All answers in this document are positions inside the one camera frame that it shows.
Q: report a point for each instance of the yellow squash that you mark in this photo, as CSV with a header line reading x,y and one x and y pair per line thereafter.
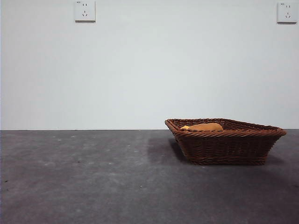
x,y
184,127

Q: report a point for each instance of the brown potato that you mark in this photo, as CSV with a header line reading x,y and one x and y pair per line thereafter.
x,y
205,127

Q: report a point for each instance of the brown wicker basket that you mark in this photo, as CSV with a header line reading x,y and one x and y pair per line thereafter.
x,y
224,147

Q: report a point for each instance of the white wall socket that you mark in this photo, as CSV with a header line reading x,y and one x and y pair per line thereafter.
x,y
85,11
285,12

